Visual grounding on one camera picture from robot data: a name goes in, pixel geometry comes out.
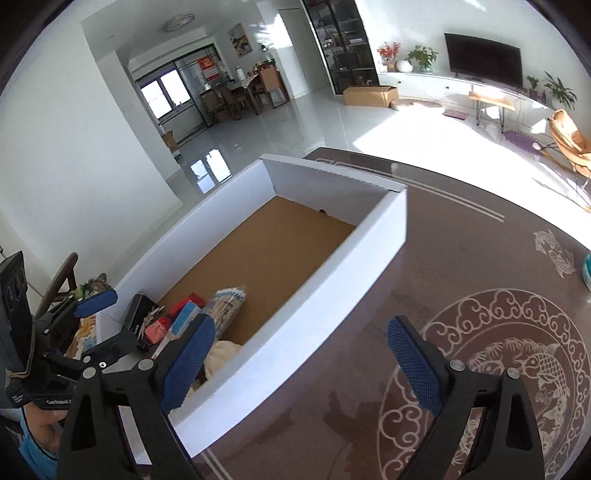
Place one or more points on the black flat television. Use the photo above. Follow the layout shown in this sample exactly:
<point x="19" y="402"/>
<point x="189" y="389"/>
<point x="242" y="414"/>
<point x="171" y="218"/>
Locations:
<point x="485" y="57"/>

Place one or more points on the dark glass display cabinet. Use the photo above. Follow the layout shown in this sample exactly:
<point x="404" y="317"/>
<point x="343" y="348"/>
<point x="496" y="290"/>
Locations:
<point x="341" y="46"/>

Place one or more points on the white television cabinet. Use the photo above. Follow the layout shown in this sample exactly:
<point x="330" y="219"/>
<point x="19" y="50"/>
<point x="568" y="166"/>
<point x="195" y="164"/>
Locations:
<point x="438" y="85"/>

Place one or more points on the person's left hand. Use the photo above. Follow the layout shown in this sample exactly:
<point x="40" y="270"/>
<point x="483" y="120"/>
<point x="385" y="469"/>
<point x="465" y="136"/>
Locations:
<point x="44" y="427"/>

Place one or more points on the green potted plant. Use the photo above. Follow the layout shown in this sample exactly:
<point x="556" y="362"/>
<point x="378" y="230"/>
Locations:
<point x="422" y="56"/>

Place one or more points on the black printed carton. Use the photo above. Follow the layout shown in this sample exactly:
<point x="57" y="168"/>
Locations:
<point x="138" y="309"/>

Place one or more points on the orange lounge chair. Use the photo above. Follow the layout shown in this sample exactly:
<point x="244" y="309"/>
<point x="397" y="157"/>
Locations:
<point x="572" y="138"/>

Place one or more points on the white board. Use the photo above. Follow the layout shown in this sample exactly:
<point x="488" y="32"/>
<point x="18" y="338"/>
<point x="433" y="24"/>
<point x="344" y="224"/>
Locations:
<point x="323" y="277"/>

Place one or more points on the brown cardboard box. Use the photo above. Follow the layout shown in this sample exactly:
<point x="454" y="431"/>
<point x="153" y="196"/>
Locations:
<point x="369" y="96"/>

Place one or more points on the wooden dining table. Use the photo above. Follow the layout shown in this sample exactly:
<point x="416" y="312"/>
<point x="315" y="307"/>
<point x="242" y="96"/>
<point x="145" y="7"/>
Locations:
<point x="258" y="87"/>

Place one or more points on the pink floor mat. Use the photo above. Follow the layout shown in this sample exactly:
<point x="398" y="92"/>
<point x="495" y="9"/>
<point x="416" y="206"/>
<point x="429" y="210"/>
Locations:
<point x="455" y="114"/>

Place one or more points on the red door poster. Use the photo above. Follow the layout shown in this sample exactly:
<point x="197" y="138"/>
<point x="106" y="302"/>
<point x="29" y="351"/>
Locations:
<point x="208" y="68"/>

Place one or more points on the white round vase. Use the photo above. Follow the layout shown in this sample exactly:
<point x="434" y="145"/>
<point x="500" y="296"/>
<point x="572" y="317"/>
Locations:
<point x="404" y="66"/>

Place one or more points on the clear bag of cotton swabs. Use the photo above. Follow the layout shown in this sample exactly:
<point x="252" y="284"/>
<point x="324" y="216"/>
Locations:
<point x="226" y="307"/>

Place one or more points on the red packet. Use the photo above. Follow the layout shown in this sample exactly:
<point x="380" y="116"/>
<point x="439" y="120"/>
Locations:
<point x="157" y="331"/>

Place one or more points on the large leafy potted plant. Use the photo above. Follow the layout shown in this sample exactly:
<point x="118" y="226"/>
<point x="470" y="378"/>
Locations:
<point x="561" y="90"/>

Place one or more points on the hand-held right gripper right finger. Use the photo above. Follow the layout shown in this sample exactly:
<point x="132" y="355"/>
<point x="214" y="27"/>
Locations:
<point x="415" y="364"/>

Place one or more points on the dark wooden chair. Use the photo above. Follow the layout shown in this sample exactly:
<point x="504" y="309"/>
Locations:
<point x="60" y="281"/>

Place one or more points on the round ceiling light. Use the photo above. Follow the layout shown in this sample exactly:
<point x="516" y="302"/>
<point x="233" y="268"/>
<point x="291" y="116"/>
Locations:
<point x="179" y="23"/>

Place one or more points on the red flowers in pot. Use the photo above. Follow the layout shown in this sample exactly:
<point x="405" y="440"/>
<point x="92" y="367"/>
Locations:
<point x="388" y="53"/>

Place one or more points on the round beige floor cushion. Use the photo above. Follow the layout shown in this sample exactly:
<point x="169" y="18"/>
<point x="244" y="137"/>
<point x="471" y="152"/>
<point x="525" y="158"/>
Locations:
<point x="415" y="105"/>

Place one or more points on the framed wall picture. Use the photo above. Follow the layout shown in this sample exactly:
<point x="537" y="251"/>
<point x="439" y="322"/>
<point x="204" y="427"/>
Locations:
<point x="240" y="40"/>

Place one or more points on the wooden bench with metal legs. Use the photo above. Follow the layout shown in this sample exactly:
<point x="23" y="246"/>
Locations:
<point x="491" y="99"/>

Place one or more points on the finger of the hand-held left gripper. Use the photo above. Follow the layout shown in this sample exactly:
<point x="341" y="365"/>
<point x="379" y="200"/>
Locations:
<point x="115" y="350"/>
<point x="97" y="300"/>

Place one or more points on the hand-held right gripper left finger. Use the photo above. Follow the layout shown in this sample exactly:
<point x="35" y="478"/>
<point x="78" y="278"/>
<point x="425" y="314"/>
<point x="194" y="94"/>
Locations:
<point x="189" y="360"/>

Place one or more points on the teal and white round container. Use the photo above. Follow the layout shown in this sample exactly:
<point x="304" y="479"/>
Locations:
<point x="586" y="272"/>

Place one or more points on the small potted plant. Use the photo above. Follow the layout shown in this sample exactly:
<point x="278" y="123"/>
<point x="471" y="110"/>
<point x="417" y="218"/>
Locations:
<point x="533" y="84"/>

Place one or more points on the white door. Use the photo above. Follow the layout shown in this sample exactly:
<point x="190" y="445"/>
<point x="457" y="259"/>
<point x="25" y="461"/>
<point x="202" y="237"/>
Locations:
<point x="295" y="50"/>

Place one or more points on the cream knit glove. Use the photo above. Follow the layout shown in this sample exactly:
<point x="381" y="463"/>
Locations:
<point x="221" y="357"/>

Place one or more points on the purple floor cushion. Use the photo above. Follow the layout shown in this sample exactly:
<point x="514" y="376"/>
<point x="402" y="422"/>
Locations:
<point x="521" y="140"/>

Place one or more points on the person's left forearm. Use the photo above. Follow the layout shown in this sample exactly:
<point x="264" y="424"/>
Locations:
<point x="39" y="461"/>

